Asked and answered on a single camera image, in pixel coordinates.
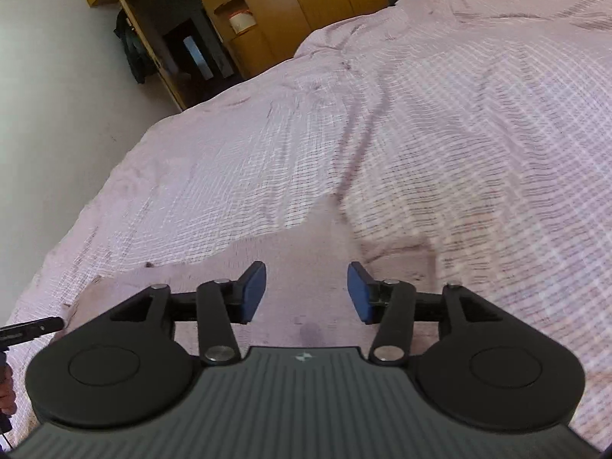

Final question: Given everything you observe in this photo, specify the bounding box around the white lidded container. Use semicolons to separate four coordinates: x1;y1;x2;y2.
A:
228;10;257;34

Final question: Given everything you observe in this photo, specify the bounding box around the wooden door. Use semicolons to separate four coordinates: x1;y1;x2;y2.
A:
115;0;188;112

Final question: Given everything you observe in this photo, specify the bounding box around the checked pink bed sheet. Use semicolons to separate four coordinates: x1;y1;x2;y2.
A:
0;0;612;450

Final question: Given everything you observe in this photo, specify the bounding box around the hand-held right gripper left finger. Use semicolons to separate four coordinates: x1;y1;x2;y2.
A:
110;261;267;364

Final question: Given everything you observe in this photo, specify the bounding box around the purple cable-knit cardigan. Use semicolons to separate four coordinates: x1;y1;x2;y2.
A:
62;193;446;360

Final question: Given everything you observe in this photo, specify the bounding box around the dark hanging jacket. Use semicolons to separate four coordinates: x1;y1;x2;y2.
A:
113;10;157;85

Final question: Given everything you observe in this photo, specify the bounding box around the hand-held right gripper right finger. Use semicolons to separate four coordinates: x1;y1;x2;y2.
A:
347;261;504;363

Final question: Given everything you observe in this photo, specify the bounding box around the person's left hand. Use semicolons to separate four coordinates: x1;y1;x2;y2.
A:
0;367;18;417

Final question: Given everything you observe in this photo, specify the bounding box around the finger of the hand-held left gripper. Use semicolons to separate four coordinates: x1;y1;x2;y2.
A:
0;316;65;346

